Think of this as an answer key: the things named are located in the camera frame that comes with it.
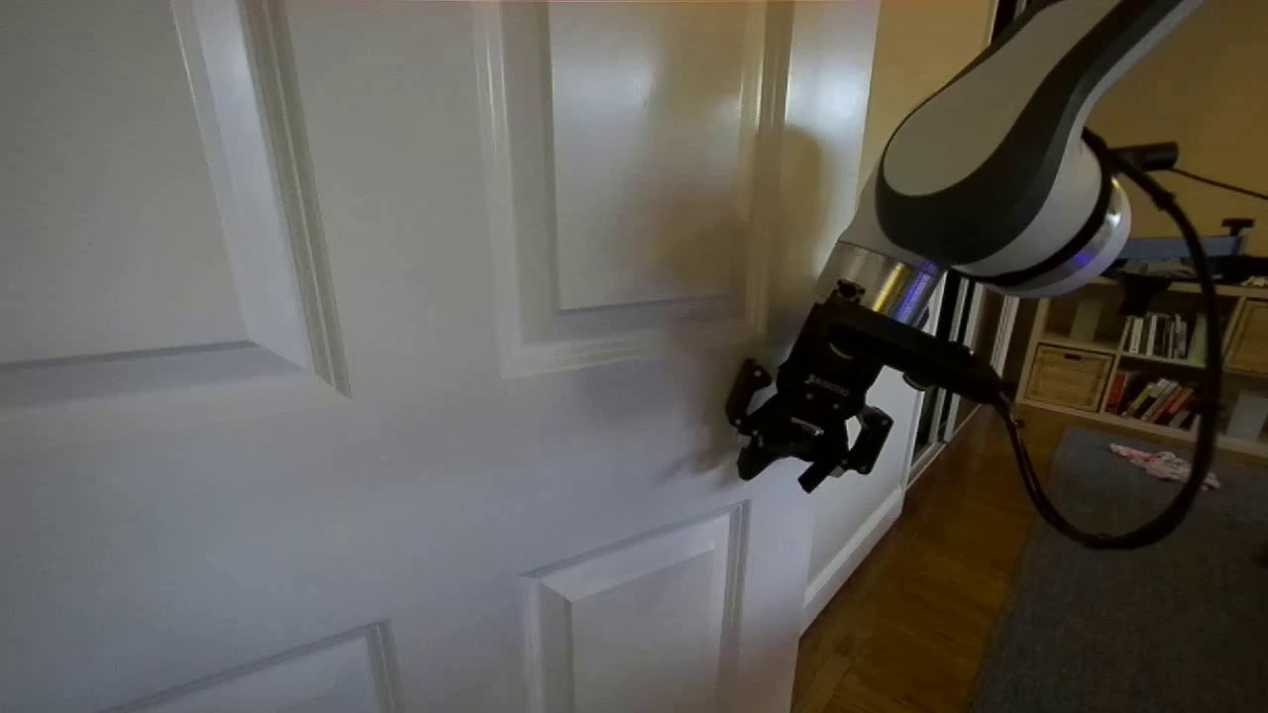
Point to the row of coloured books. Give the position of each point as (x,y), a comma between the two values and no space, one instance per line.
(1151,403)

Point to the white baseboard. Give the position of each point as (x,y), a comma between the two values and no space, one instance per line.
(859,548)

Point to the black stereo camera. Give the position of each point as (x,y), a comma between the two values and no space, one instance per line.
(1147,154)

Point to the blue flat item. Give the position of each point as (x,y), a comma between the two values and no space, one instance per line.
(1190,267)

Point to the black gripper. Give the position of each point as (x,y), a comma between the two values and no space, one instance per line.
(831,359)

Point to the grey rug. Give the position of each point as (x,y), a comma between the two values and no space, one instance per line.
(1135,619)

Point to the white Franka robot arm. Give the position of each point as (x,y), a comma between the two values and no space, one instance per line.
(1003,145)

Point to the white cube shelf unit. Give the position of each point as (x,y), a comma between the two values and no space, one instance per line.
(1063,319)

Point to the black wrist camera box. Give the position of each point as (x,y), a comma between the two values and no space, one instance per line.
(931,359)

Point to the pink white cloth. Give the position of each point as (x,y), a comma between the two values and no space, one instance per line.
(1162,459)

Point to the row of white books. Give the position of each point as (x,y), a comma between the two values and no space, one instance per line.
(1157,334)

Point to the sliding closet door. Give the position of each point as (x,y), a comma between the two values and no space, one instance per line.
(958,359)

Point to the wicker storage basket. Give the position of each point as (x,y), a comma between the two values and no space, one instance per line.
(1067,378)

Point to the white panelled door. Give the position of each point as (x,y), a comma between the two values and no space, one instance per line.
(398,459)

